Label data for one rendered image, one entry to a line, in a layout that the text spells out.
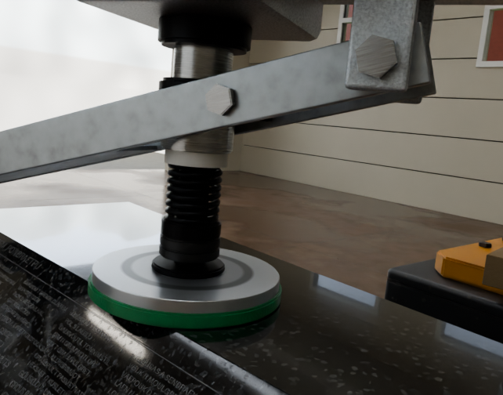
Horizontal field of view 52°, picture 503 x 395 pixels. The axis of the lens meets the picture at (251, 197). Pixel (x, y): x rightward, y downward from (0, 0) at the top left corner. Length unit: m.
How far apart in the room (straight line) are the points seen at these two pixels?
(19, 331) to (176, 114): 0.32
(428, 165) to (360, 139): 1.19
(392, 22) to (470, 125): 6.67
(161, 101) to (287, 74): 0.13
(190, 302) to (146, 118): 0.19
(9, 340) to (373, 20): 0.51
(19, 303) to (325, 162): 7.75
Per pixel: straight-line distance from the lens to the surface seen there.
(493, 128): 6.98
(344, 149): 8.09
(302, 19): 0.57
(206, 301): 0.50
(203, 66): 0.54
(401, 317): 0.61
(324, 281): 0.69
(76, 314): 0.61
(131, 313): 0.52
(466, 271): 1.04
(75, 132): 0.59
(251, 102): 0.48
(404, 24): 0.43
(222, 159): 0.56
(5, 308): 0.72
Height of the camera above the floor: 1.01
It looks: 9 degrees down
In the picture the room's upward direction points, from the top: 5 degrees clockwise
